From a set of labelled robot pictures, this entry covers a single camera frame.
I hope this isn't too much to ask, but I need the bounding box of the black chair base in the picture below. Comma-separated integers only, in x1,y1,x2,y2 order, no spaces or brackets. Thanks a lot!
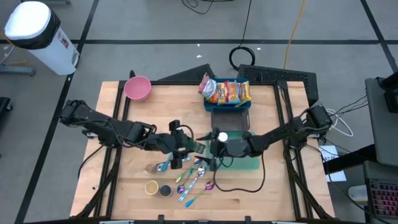
0,96,13,121

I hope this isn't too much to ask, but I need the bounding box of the white red snack bag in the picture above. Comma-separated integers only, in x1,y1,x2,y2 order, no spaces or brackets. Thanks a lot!
198,72,218,100

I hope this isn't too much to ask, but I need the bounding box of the thin black cable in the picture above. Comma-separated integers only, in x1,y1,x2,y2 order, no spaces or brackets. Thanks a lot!
182,0,216,15

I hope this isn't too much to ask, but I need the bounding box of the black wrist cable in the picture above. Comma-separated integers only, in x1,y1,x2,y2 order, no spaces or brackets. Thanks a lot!
179,123,196,141
213,152,267,194

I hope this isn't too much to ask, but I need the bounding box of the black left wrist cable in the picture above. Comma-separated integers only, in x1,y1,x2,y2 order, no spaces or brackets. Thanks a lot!
179,123,196,141

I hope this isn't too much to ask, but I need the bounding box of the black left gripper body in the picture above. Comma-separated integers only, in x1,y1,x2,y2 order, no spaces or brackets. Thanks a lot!
149,133,190,155

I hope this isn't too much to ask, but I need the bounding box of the white black trash can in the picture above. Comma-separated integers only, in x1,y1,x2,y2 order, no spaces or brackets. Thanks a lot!
3,1,80,77

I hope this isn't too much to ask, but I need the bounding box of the grey metal table foot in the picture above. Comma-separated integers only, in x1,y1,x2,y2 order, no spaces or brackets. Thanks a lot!
0,63,37,77
18,0,72,6

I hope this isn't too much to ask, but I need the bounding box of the translucent green plastic tray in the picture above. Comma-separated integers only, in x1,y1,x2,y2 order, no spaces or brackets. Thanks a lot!
204,130,261,171

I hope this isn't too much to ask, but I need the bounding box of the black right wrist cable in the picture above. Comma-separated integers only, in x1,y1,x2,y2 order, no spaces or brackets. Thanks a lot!
213,152,267,194

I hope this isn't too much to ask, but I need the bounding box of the orange yellow snack bag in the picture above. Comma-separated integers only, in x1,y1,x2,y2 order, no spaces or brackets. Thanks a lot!
238,80,252,105

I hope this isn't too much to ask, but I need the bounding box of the tan lid large jar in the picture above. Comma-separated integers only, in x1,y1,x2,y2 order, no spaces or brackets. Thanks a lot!
144,180,160,196

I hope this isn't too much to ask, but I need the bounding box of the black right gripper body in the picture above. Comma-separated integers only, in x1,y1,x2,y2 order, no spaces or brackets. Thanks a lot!
210,136,252,158

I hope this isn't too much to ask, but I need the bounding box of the white computer mouse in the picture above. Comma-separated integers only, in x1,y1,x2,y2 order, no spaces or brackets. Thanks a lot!
348,185,369,203

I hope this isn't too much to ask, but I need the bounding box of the white paper sheet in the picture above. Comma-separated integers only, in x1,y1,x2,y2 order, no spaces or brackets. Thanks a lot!
318,145,348,183

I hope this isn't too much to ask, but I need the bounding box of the purple spoon teal handle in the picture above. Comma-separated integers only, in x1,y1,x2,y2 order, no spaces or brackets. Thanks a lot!
176,169,195,195

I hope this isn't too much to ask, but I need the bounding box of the grey desk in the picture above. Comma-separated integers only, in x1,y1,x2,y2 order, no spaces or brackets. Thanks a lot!
364,77,398,167

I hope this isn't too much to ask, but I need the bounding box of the black aluminium rig frame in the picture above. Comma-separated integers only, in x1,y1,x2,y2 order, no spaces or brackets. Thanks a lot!
74,70,336,223

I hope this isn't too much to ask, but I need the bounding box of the yellow cable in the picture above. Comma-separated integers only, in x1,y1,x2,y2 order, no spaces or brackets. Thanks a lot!
283,0,307,70

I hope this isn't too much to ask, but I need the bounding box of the black perforated metal case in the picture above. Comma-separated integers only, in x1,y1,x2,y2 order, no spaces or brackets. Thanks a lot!
236,64,319,106

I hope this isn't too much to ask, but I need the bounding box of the black desktop device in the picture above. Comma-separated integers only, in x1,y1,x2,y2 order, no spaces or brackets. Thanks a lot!
379,70,398,114

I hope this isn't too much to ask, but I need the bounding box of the blue plastic bin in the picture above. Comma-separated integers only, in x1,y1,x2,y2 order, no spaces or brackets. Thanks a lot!
203,77,252,112

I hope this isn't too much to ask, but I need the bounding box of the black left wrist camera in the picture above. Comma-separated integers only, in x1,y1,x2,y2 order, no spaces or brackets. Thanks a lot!
169,119,182,133

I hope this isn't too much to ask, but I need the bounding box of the iridescent spoon blue handle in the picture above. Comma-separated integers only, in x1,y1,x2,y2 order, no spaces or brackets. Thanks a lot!
185,180,216,208

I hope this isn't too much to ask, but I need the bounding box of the black diagonal bar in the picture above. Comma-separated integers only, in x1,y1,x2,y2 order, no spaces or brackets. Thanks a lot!
322,143,377,174

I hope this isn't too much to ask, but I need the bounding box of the pink plastic bowl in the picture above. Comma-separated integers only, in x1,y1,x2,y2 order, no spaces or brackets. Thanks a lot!
123,75,152,102

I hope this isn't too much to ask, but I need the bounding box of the rainbow spoon green handle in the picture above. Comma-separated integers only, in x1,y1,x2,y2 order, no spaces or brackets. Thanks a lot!
174,157,203,184

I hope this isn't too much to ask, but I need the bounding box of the dark grey plastic tray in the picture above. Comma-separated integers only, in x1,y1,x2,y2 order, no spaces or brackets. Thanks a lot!
210,107,251,133

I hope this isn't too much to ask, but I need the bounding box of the laptop with lit keyboard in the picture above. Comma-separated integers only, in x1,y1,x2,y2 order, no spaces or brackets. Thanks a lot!
362,160,398,220

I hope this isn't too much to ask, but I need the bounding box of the orange cheese puff bag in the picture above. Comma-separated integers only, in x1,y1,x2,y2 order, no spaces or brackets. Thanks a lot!
216,81,231,106

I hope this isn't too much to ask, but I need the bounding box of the coiled black cable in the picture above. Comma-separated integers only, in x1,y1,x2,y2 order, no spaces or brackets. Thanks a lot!
229,0,256,72

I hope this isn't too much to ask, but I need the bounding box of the black angled panel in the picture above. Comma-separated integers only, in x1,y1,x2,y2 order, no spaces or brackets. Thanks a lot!
158,63,216,82

